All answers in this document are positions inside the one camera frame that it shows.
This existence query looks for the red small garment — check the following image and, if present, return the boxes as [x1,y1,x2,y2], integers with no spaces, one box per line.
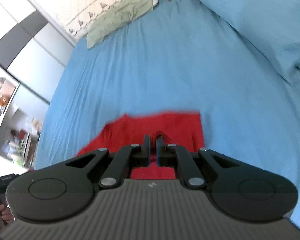
[76,109,206,181]

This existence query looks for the white shelf unit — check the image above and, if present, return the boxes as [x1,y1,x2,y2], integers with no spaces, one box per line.
[0,67,49,168]

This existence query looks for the white wardrobe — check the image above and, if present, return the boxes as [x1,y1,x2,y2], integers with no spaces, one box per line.
[0,0,74,103]

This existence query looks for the light blue bed sheet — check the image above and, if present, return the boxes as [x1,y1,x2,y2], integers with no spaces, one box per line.
[35,0,300,227]

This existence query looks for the light blue duvet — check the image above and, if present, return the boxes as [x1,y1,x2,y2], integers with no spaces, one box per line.
[200,0,300,81]

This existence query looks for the pale green folded cloth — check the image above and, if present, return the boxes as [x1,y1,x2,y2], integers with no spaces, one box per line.
[86,0,159,49]

